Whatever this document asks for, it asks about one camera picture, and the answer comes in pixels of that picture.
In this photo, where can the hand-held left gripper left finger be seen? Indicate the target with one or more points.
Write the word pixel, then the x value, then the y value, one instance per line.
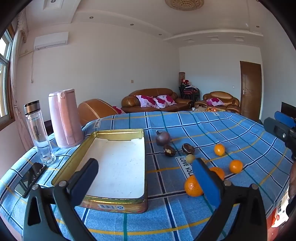
pixel 85 179

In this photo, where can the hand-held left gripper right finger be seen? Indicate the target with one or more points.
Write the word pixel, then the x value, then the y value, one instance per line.
pixel 205 183

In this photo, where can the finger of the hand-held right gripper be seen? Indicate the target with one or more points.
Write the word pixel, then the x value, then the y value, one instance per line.
pixel 285 118
pixel 276 128

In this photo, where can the orange tangerine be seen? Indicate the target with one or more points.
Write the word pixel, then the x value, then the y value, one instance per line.
pixel 235 166
pixel 219 172
pixel 219 149
pixel 192 188

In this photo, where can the small yellow fruit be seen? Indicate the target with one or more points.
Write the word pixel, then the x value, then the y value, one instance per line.
pixel 190 158

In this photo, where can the gold rectangular tin box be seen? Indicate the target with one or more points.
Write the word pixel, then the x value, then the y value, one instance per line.
pixel 115 162

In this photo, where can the dark brown wrinkled fruit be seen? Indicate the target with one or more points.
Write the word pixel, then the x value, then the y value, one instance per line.
pixel 169 150
pixel 187 148

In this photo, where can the purple round fruit with stem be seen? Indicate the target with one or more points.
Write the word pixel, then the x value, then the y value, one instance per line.
pixel 163 138

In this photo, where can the black television screen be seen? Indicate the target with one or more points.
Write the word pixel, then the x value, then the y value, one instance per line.
pixel 286 107

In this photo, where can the brown wooden door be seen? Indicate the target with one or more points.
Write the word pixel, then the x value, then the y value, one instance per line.
pixel 251 88

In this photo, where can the black smartphone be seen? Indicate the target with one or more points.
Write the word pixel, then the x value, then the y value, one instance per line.
pixel 29 179

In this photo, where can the dark brown stool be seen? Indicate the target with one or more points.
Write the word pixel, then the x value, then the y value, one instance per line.
pixel 49 127

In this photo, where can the clear glass water bottle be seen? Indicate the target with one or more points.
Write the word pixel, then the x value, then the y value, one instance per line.
pixel 40 134

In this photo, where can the pink electric kettle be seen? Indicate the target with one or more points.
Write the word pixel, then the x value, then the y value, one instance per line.
pixel 64 118

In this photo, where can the orange and white bag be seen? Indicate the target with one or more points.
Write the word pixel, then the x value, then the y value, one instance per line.
pixel 279 213

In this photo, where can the pink floral pillow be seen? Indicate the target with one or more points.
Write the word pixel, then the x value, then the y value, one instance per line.
pixel 118 110
pixel 145 100
pixel 165 100
pixel 214 101

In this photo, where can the pile of colourful snacks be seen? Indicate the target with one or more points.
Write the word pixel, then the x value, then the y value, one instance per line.
pixel 210 109

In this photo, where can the brown leather armchair white piping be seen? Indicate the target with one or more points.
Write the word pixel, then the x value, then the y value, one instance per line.
pixel 94 109

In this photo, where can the wooden coffee table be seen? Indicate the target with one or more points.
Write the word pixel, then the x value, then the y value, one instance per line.
pixel 198 108

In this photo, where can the brown leather three-seat sofa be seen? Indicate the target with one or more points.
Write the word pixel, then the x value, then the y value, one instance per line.
pixel 180 104

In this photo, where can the stacked dark chairs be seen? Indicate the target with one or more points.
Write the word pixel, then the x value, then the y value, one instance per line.
pixel 188 92

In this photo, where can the red plush toys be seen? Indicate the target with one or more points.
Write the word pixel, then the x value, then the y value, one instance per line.
pixel 185 81

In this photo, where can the tall woven floor vase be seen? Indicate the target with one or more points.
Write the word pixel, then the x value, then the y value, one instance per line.
pixel 182 76

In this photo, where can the sheer pink curtain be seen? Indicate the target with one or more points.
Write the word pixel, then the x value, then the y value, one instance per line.
pixel 16 92

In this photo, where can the wooden framed window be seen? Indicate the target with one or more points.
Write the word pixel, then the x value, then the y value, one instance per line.
pixel 4 69

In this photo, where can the round ceiling lamp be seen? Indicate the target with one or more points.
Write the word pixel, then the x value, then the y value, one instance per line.
pixel 183 3

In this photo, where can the white wall air conditioner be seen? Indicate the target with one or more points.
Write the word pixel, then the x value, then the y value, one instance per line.
pixel 50 40

